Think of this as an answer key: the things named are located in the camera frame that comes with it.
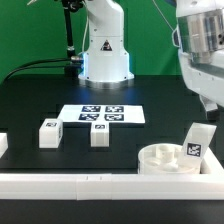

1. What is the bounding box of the white marker sheet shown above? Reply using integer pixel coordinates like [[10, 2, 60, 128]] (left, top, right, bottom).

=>
[[58, 105, 145, 124]]

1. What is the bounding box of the black camera stand pole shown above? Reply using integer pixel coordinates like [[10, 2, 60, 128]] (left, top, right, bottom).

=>
[[54, 0, 84, 77]]

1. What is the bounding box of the white block at left edge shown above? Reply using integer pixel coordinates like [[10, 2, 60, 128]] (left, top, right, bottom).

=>
[[0, 133, 8, 158]]

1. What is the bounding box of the black cable bundle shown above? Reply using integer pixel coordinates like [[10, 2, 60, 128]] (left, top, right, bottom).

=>
[[0, 58, 83, 84]]

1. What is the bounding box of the white U-shaped fence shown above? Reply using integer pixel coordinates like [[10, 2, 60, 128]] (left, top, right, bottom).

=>
[[0, 151, 224, 200]]

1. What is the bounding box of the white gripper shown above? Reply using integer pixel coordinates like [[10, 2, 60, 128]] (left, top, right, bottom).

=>
[[178, 50, 224, 120]]

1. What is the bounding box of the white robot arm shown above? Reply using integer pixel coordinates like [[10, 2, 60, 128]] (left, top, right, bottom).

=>
[[79, 0, 224, 112]]

